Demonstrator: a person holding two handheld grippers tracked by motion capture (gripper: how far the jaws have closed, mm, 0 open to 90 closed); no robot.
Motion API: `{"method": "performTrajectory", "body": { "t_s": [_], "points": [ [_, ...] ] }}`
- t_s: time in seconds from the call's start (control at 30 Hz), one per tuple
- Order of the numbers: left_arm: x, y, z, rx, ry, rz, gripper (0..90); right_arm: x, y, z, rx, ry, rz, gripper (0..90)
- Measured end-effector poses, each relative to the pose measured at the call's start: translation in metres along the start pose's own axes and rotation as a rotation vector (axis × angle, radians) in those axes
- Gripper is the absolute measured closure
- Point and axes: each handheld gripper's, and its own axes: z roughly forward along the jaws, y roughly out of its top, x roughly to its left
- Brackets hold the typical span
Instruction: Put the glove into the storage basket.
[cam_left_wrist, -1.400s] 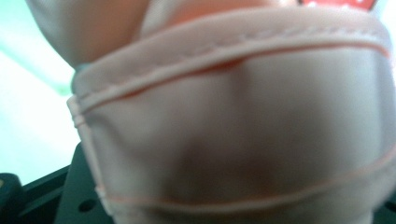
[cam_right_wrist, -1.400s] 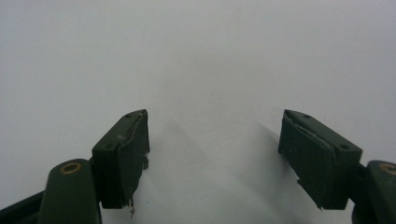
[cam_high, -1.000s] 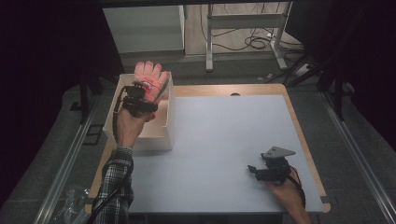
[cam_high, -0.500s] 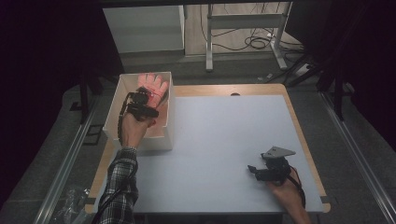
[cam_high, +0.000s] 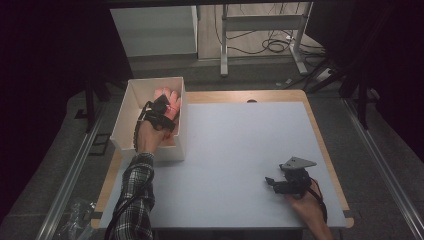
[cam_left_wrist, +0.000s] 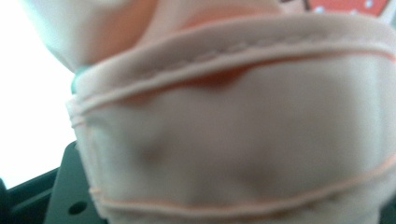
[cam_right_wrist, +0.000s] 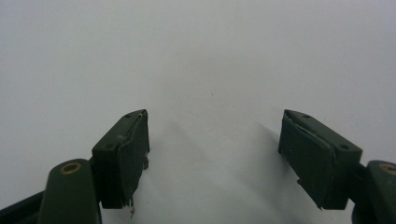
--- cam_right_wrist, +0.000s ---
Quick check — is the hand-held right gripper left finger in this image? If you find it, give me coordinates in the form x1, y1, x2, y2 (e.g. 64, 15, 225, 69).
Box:
92, 108, 150, 210

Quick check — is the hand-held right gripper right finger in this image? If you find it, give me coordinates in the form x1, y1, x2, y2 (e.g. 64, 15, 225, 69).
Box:
277, 108, 364, 211

